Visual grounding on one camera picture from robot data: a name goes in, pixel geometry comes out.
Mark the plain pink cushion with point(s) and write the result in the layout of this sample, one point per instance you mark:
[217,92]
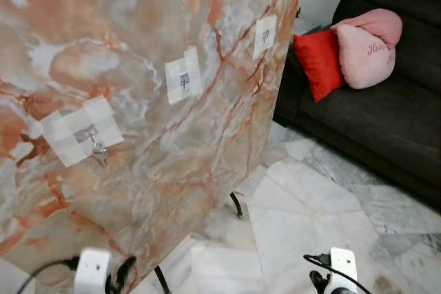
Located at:
[382,24]

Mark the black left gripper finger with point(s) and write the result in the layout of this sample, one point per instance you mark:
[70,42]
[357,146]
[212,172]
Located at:
[122,273]

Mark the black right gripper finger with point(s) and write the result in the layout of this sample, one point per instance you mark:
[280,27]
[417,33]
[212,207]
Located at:
[320,284]

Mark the silver adhesive hook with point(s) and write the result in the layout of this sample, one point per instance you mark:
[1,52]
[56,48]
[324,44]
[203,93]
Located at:
[264,34]
[86,133]
[185,80]

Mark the dark brown sofa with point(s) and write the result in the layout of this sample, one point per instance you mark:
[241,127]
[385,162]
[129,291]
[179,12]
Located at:
[372,129]

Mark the pink cushion with Hello lettering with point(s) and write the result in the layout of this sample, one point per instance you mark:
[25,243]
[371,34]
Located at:
[365,60]

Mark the white tape patch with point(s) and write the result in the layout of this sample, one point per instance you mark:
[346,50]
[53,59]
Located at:
[191,63]
[58,135]
[264,49]

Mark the red cushion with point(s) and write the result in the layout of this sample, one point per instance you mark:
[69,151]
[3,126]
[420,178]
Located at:
[318,63]

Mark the orange marble pattern panel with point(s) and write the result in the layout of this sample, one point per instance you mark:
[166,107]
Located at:
[151,170]

